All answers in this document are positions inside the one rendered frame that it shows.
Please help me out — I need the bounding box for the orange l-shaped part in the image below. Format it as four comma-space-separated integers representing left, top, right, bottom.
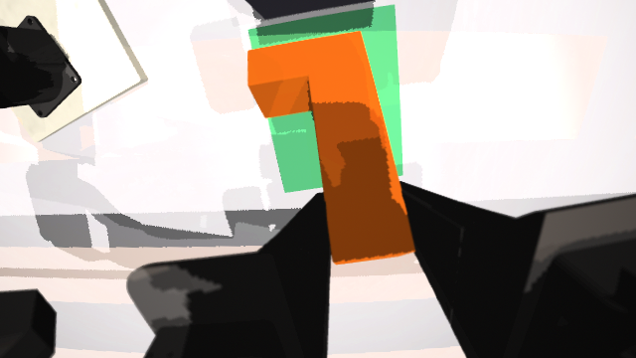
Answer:
247, 31, 415, 265

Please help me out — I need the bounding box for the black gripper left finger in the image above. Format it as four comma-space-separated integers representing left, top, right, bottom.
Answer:
126, 192, 332, 358

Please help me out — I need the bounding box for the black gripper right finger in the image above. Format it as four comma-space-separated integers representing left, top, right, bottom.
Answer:
399, 181, 636, 358

